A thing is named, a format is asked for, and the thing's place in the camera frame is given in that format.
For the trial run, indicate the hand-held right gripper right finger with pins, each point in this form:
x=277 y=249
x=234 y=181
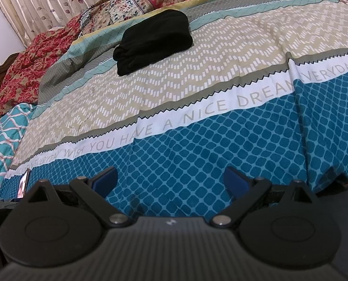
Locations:
x=235 y=183

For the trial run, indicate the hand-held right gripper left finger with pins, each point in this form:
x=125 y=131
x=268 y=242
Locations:
x=105 y=181

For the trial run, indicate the black pants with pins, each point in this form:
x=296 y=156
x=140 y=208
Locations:
x=153 y=44

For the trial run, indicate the smartphone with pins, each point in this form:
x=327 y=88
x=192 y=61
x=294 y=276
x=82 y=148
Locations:
x=24 y=185

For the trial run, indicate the teal lattice pillow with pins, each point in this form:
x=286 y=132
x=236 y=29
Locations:
x=4 y=140

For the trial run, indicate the patterned bed sheet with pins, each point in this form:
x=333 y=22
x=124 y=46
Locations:
x=191 y=79

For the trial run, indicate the red floral quilt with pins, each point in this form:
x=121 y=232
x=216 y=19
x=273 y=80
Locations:
x=24 y=64

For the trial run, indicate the beige leaf print curtain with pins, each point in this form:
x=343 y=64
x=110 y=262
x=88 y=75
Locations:
x=45 y=0

